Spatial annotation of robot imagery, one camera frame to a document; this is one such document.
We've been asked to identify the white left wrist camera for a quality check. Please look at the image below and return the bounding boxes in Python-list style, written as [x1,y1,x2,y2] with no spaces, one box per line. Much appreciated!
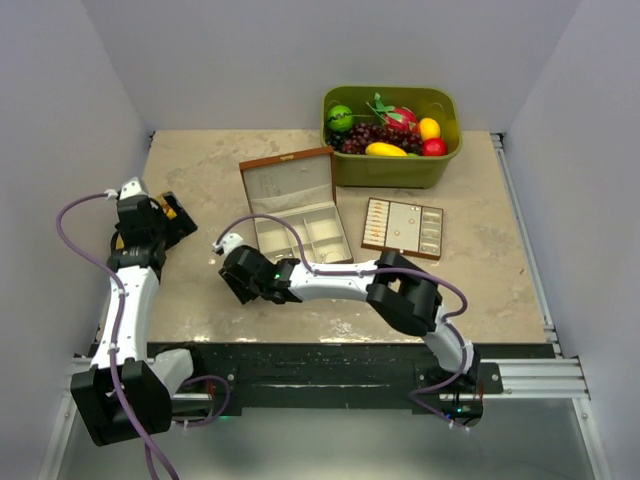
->
[117,177,149,201]

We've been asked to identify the brown jewelry box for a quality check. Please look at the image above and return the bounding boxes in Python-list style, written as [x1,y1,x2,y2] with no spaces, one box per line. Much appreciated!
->
[239,147,353,264]

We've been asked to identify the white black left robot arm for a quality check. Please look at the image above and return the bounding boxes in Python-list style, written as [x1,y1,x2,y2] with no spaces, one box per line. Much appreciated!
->
[71,179,207,446]

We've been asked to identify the brown ring earring tray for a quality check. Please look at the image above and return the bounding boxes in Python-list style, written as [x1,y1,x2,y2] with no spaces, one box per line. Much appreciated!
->
[361,197,444,260]

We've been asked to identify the pink toy dragon fruit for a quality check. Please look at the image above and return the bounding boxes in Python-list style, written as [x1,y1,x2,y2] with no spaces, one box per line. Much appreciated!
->
[366,93,419,133]

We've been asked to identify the yellow orange toy lemon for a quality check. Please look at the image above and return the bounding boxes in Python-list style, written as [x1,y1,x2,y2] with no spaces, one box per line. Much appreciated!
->
[418,117,441,141]

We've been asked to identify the aluminium frame rail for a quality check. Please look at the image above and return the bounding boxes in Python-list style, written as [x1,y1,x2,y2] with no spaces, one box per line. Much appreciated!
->
[64,131,592,401]

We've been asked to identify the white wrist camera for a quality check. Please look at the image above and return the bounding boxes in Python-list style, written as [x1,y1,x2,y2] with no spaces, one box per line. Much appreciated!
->
[212,232,245,256]
[117,177,149,201]

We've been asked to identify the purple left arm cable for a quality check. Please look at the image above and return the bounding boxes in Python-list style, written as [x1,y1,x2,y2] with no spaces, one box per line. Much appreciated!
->
[54,189,232,480]

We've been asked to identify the green toy melon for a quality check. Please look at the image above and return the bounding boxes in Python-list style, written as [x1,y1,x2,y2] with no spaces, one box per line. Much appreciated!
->
[326,104,354,133]

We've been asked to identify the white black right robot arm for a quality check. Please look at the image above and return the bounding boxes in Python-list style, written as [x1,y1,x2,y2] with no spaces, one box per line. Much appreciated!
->
[213,241,481,393]

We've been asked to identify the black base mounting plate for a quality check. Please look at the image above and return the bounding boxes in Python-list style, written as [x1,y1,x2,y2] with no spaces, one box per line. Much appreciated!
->
[137,341,503,426]

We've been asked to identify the yellow toy mango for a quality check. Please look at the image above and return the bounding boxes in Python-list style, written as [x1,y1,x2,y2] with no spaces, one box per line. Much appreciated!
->
[365,142,407,157]

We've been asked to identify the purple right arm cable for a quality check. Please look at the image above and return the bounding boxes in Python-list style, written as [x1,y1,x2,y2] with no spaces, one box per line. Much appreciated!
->
[212,213,475,432]

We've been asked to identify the yellow potato chips bag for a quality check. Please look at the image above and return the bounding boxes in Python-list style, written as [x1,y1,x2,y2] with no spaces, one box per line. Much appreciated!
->
[153,196,177,220]

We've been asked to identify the red toy apple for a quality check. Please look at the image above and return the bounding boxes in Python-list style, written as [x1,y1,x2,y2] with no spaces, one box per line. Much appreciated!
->
[422,138,448,157]

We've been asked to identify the purple toy grapes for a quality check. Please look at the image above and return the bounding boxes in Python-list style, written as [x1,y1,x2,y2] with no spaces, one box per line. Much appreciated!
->
[324,123,423,155]

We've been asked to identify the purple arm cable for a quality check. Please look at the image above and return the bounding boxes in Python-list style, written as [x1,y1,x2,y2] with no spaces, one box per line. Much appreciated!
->
[54,189,232,480]
[212,213,475,432]

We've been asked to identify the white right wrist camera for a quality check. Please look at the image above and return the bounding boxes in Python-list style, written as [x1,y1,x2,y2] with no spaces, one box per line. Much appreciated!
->
[212,232,245,256]

